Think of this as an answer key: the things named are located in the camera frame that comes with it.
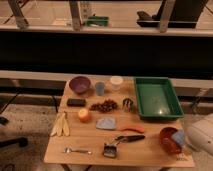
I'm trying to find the red bowl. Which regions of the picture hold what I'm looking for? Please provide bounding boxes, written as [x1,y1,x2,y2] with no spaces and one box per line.
[159,127,182,155]

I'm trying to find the blue sponge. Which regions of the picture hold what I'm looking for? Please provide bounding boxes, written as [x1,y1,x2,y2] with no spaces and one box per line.
[171,130,185,146]

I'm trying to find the purple bowl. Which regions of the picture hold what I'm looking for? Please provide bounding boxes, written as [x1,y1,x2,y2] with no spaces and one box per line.
[69,76,91,94]

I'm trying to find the blue cup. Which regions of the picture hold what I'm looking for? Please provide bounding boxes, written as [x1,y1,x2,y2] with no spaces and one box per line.
[95,82,105,96]

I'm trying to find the white lidded container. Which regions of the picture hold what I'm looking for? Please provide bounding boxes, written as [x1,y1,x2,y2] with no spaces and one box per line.
[110,76,123,90]

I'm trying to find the bunch of dark grapes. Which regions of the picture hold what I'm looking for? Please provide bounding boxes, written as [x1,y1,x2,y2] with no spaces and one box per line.
[90,99,118,113]

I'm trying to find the metal cup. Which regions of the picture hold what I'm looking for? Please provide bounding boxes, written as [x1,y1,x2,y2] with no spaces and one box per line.
[122,98,133,112]

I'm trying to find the orange fruit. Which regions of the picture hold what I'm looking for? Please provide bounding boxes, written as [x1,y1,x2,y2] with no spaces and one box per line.
[78,108,91,122]

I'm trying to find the black rectangular block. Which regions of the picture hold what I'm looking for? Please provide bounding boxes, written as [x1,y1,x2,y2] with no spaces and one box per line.
[67,99,86,107]

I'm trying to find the green plastic tray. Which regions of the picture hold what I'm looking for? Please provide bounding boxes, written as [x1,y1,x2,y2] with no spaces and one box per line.
[134,77,184,121]

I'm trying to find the yellow bananas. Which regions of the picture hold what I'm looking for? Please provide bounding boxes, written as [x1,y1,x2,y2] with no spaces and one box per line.
[51,112,70,136]

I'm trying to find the green box on shelf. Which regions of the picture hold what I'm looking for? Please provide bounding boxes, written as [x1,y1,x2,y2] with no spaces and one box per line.
[86,16,109,26]

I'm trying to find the metal spoon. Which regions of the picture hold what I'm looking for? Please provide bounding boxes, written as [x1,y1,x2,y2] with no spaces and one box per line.
[63,147,92,155]

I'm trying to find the black object on shelf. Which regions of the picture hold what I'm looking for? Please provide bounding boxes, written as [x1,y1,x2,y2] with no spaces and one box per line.
[137,0,209,28]

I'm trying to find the orange handled spatula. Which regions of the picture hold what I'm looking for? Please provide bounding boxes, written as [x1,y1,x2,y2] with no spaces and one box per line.
[96,117,144,133]

